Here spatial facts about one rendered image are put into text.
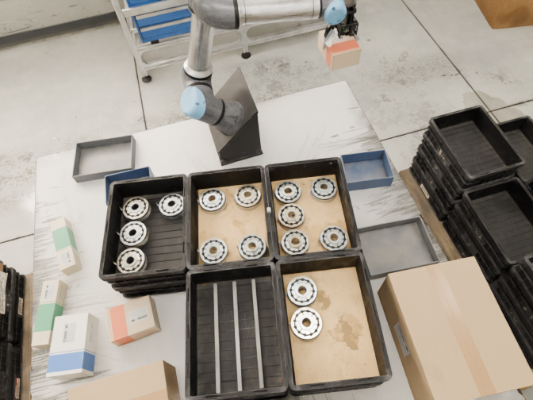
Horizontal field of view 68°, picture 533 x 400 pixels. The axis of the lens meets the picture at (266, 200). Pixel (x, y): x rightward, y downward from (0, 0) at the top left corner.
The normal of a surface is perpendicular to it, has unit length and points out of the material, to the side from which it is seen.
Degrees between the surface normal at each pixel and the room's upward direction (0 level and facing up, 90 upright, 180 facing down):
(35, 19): 90
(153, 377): 0
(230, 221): 0
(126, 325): 0
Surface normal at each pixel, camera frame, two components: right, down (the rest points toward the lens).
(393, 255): -0.06, -0.51
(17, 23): 0.28, 0.82
